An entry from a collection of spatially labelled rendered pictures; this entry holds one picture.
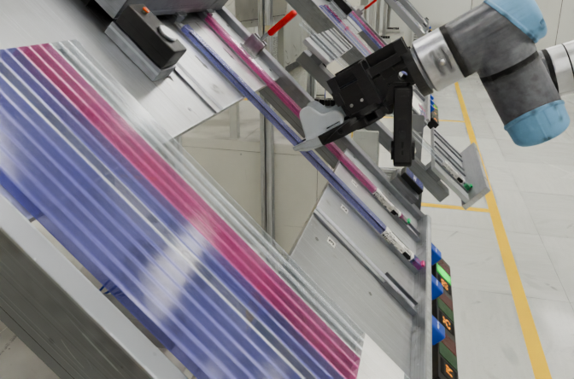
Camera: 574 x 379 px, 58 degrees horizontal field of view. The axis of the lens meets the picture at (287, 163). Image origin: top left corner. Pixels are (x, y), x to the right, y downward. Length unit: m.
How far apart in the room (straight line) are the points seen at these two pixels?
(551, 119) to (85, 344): 0.58
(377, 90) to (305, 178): 1.14
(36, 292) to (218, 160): 1.58
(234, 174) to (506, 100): 1.34
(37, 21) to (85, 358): 0.35
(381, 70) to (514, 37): 0.17
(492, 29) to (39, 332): 0.57
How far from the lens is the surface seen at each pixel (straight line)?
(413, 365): 0.65
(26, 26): 0.58
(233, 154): 1.89
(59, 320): 0.38
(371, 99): 0.71
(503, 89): 0.71
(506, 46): 0.70
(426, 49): 0.70
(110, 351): 0.37
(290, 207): 1.90
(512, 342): 2.00
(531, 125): 0.72
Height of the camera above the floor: 1.12
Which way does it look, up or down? 18 degrees down
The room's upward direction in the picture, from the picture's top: straight up
